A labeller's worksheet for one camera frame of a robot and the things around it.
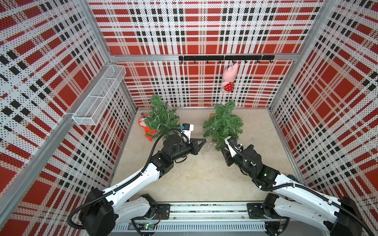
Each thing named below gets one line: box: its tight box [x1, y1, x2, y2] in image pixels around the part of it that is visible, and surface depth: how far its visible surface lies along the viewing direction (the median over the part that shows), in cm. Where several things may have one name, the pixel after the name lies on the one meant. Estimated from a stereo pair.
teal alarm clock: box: [286, 174, 301, 184], surface depth 78 cm
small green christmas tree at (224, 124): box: [202, 99, 244, 151], surface depth 81 cm
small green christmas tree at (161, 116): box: [144, 94, 181, 135], surface depth 82 cm
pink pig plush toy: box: [221, 62, 239, 92], surface depth 95 cm
